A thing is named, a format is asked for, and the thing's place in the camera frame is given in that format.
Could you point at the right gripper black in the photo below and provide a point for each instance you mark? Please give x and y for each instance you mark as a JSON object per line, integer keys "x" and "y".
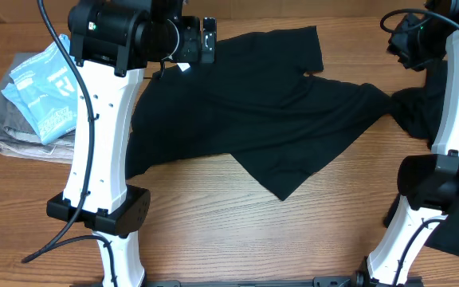
{"x": 398, "y": 47}

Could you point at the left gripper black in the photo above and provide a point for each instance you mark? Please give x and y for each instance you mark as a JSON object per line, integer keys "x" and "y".
{"x": 191, "y": 52}

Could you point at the black t-shirt with label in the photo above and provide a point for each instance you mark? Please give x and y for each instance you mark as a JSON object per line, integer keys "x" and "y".
{"x": 263, "y": 102}

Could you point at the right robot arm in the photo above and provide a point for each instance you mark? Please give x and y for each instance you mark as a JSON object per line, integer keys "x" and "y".
{"x": 428, "y": 185}

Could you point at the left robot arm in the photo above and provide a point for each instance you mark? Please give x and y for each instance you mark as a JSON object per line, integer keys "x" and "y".
{"x": 111, "y": 44}

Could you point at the black clothes pile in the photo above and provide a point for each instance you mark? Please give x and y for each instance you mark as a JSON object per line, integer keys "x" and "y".
{"x": 418, "y": 112}

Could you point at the light blue folded shirt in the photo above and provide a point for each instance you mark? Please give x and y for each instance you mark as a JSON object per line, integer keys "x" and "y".
{"x": 44, "y": 90}

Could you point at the beige folded garment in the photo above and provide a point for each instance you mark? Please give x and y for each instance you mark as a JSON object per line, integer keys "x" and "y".
{"x": 48, "y": 153}

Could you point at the grey folded garment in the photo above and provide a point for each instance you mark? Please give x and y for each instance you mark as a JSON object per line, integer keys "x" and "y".
{"x": 13, "y": 125}

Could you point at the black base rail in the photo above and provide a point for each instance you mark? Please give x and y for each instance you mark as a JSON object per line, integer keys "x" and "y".
{"x": 245, "y": 283}

